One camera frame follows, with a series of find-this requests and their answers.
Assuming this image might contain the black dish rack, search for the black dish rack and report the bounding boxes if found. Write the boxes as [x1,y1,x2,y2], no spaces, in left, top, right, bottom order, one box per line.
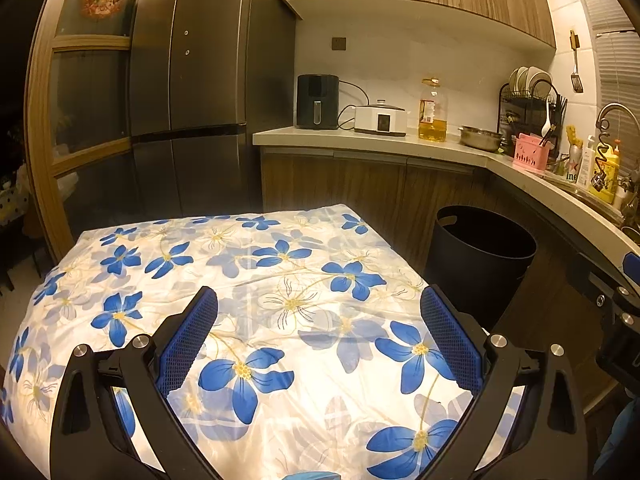
[498,67,561,154]

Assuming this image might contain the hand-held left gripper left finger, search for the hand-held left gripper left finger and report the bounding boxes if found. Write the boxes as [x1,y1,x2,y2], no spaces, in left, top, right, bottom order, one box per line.
[49,286,220,480]

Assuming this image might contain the silver drink can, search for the silver drink can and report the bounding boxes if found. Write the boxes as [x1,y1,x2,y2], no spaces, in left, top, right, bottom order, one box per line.
[567,146,586,184]

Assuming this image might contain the wooden base cabinet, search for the wooden base cabinet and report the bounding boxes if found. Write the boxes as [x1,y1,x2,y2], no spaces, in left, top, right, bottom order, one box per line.
[260,147,621,411]

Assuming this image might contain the steel basin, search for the steel basin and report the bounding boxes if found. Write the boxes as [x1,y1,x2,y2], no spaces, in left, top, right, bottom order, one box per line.
[458,126,504,152]

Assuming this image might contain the person's right forearm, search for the person's right forearm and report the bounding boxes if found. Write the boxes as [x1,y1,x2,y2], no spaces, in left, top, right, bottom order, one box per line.
[600,400,640,480]

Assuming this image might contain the cooking oil bottle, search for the cooking oil bottle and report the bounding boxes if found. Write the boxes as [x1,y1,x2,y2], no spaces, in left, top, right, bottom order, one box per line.
[417,77,448,143]

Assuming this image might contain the white plastic bottle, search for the white plastic bottle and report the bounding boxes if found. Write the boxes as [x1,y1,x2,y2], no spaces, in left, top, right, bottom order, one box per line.
[582,135,599,186]

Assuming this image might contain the blue floral cloth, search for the blue floral cloth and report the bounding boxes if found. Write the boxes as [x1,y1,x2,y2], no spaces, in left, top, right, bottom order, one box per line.
[0,203,531,480]

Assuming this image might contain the grey refrigerator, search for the grey refrigerator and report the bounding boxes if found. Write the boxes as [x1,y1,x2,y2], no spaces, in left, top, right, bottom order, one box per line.
[127,0,299,221]

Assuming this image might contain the light stone countertop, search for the light stone countertop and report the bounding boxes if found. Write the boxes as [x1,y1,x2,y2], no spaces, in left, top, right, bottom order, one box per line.
[252,127,640,261]

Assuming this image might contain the pink utensil holder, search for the pink utensil holder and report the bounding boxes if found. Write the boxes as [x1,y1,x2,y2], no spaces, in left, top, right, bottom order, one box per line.
[512,133,555,171]

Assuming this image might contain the hanging metal spatula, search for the hanging metal spatula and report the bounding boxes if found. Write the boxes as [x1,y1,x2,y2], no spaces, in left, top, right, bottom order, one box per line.
[570,30,585,94]

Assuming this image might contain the yellow detergent bottle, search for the yellow detergent bottle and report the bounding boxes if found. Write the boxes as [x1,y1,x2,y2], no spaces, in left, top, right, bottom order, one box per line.
[589,140,621,205]

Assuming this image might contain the black air fryer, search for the black air fryer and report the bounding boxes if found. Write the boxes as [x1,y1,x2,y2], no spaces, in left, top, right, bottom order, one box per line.
[296,74,341,130]

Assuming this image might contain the black power cable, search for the black power cable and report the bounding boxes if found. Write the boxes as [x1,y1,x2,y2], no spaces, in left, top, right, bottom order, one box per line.
[337,80,371,131]

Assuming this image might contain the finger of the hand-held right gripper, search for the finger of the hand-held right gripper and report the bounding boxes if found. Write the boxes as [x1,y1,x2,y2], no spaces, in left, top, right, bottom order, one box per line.
[574,251,632,313]
[623,253,640,291]

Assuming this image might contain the black coiled wire holder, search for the black coiled wire holder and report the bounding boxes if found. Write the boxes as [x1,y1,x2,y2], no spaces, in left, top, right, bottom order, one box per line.
[592,120,614,189]

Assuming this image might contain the wooden glass door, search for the wooden glass door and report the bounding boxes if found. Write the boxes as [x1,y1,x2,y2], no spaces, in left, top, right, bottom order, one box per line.
[25,0,151,261]

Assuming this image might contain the white electric cooker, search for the white electric cooker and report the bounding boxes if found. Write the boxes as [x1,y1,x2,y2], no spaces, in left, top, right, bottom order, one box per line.
[354,101,409,137]

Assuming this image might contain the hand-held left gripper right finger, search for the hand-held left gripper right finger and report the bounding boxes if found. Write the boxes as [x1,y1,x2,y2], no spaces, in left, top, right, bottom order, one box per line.
[420,284,588,480]

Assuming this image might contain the black trash bin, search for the black trash bin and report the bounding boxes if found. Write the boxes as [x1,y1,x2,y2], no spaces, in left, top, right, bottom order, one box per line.
[424,205,539,329]

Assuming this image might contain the steel faucet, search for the steel faucet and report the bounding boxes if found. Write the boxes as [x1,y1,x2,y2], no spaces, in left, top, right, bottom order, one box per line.
[596,103,640,147]

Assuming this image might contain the window blinds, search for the window blinds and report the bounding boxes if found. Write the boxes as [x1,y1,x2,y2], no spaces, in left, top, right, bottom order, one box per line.
[570,0,640,111]

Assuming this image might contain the table with dotted cloth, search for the table with dotted cloth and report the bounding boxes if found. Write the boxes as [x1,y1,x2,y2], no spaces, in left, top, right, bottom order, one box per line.
[0,180,32,227]

